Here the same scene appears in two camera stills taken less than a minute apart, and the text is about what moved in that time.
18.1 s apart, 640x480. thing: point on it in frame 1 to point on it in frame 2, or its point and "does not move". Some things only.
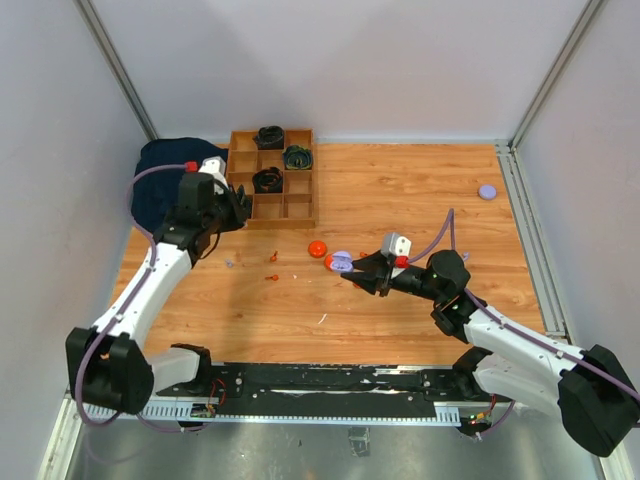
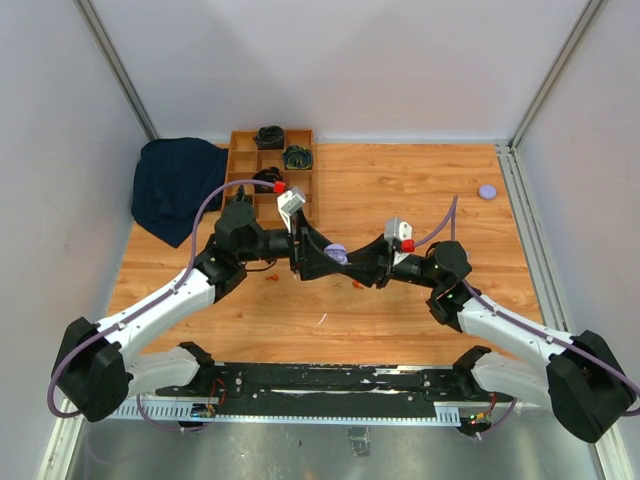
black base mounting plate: [332, 388] does not move
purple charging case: [487, 191] does not move
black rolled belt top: [270, 138] does not move
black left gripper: [239, 213] to [310, 264]
